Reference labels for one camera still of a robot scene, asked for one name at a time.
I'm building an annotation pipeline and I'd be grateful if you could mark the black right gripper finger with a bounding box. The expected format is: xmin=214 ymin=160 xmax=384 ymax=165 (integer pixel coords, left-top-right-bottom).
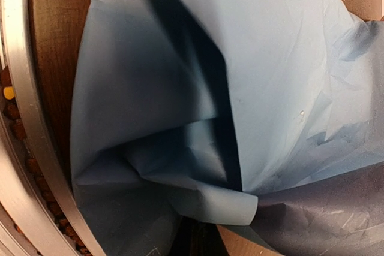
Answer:
xmin=173 ymin=218 xmax=228 ymax=256

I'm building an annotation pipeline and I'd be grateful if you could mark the blue wrapping paper sheet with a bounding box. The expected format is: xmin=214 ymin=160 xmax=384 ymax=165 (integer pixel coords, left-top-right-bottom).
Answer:
xmin=70 ymin=0 xmax=383 ymax=255

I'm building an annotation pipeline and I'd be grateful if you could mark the aluminium front rail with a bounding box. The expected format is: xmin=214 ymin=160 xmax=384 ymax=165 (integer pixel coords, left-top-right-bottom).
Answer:
xmin=1 ymin=0 xmax=104 ymax=255

